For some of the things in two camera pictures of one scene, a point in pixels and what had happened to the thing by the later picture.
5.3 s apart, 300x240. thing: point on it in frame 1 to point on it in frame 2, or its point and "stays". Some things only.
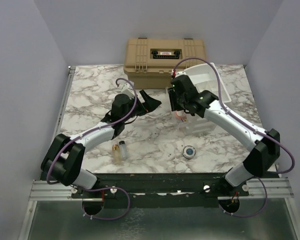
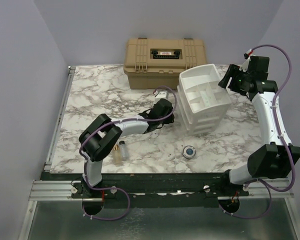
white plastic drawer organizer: x=203 y=78 stays
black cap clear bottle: x=123 y=150 stays
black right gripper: x=174 y=105 to x=233 y=72
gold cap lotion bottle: x=117 y=154 stays
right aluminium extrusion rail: x=275 y=188 stays
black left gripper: x=150 y=104 to x=169 y=120
